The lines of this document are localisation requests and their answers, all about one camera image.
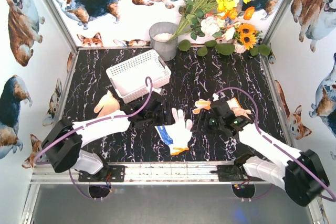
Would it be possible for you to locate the blue dotted glove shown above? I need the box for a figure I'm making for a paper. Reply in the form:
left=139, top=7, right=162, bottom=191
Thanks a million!
left=155, top=125, right=173, bottom=146
left=166, top=108, right=193, bottom=155

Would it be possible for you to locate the blue dotted glove front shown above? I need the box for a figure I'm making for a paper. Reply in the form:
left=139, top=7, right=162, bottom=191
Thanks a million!
left=155, top=125, right=173, bottom=146

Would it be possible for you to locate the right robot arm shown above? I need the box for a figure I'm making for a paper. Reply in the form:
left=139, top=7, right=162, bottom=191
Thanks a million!
left=191, top=98, right=330, bottom=207

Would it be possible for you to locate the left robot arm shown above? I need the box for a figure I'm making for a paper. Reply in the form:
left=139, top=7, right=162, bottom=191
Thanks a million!
left=41, top=92, right=173, bottom=175

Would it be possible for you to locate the white perforated storage basket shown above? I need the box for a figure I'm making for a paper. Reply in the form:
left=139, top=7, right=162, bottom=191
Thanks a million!
left=106, top=49, right=171, bottom=103

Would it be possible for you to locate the orange dotted glove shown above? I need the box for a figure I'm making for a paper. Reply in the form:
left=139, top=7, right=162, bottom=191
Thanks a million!
left=192, top=98, right=241, bottom=114

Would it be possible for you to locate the grey metal bucket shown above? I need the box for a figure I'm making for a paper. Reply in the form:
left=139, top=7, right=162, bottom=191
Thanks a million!
left=149, top=22, right=177, bottom=61

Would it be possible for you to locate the artificial flower bouquet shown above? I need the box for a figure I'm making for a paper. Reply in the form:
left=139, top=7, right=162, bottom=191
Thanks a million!
left=169, top=0, right=280, bottom=56

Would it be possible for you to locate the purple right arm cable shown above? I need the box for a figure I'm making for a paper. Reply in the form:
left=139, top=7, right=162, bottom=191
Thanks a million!
left=211, top=87, right=336, bottom=200

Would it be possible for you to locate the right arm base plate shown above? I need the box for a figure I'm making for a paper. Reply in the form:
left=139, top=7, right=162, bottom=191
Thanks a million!
left=210, top=165, right=261, bottom=182

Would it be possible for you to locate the aluminium front rail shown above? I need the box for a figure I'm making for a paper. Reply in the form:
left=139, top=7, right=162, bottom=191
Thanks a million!
left=29, top=162, right=314, bottom=185

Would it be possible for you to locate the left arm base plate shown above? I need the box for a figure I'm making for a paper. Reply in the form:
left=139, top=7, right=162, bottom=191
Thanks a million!
left=78, top=165, right=125, bottom=182

